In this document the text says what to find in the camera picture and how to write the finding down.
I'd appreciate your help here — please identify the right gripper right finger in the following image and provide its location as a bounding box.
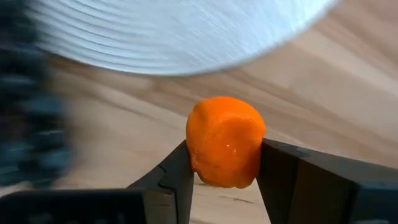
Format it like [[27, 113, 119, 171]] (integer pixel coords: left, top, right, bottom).
[[256, 138, 398, 224]]

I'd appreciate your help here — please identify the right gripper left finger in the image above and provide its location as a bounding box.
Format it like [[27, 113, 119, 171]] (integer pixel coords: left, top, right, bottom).
[[127, 139, 195, 224]]

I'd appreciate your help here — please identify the orange toy tangerine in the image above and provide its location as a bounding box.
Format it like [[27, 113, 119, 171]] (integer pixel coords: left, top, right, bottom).
[[185, 95, 267, 189]]

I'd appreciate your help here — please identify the dark toy grape bunch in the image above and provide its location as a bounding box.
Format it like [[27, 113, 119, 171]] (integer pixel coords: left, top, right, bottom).
[[0, 0, 74, 189]]

